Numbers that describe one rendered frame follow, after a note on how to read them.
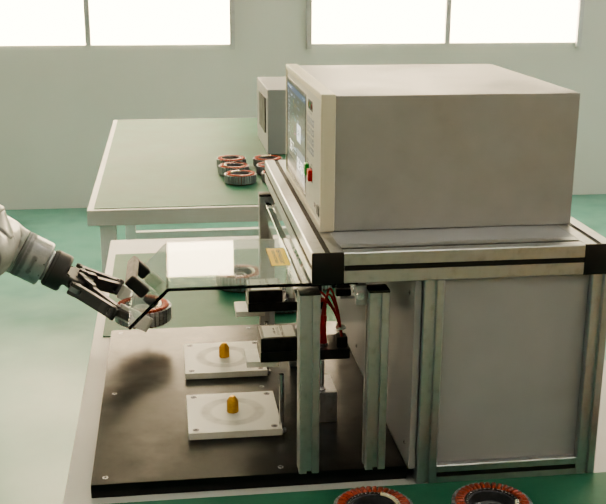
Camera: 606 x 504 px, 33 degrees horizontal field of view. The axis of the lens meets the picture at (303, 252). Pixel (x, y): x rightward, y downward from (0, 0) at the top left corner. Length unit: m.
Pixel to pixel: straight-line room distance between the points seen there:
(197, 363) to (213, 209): 1.36
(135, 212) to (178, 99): 3.16
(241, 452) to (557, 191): 0.63
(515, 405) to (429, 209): 0.32
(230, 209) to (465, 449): 1.79
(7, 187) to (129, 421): 4.84
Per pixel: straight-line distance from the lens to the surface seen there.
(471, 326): 1.49
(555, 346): 1.55
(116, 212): 3.21
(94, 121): 6.35
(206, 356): 1.93
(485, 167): 1.54
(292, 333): 1.65
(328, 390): 1.68
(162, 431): 1.67
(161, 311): 1.99
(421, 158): 1.51
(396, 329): 1.58
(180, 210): 3.20
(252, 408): 1.71
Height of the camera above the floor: 1.51
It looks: 16 degrees down
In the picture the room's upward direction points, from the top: straight up
